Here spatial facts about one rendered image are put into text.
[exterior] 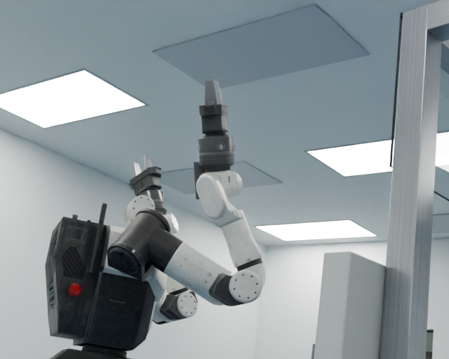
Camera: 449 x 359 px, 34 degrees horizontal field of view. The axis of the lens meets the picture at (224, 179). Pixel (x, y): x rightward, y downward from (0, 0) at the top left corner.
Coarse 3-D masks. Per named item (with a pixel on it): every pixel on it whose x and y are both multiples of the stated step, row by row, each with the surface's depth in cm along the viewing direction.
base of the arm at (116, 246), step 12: (156, 216) 180; (168, 228) 181; (108, 252) 176; (120, 252) 172; (132, 252) 171; (108, 264) 179; (120, 264) 175; (132, 264) 173; (144, 264) 174; (144, 276) 177
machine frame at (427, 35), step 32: (448, 0) 146; (416, 32) 149; (448, 32) 147; (416, 64) 146; (448, 64) 159; (416, 96) 144; (416, 128) 141; (416, 160) 139; (416, 192) 137; (416, 224) 135; (416, 256) 133; (384, 288) 135; (416, 288) 132; (384, 320) 133; (416, 320) 131; (384, 352) 131; (416, 352) 129
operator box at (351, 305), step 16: (336, 256) 131; (352, 256) 130; (336, 272) 130; (352, 272) 129; (368, 272) 133; (384, 272) 136; (336, 288) 129; (352, 288) 128; (368, 288) 132; (320, 304) 130; (336, 304) 128; (352, 304) 128; (368, 304) 131; (320, 320) 129; (336, 320) 127; (352, 320) 127; (368, 320) 131; (320, 336) 128; (336, 336) 126; (352, 336) 127; (368, 336) 130; (320, 352) 127; (336, 352) 125; (352, 352) 126; (368, 352) 130
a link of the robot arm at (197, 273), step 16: (176, 256) 175; (192, 256) 176; (176, 272) 176; (192, 272) 175; (208, 272) 175; (224, 272) 176; (240, 272) 173; (192, 288) 176; (208, 288) 174; (224, 288) 173; (240, 288) 172; (256, 288) 172; (224, 304) 181; (240, 304) 173
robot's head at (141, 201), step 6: (138, 198) 200; (144, 198) 200; (132, 204) 199; (138, 204) 199; (144, 204) 200; (150, 204) 200; (126, 210) 208; (132, 210) 198; (138, 210) 199; (126, 216) 207; (132, 216) 200
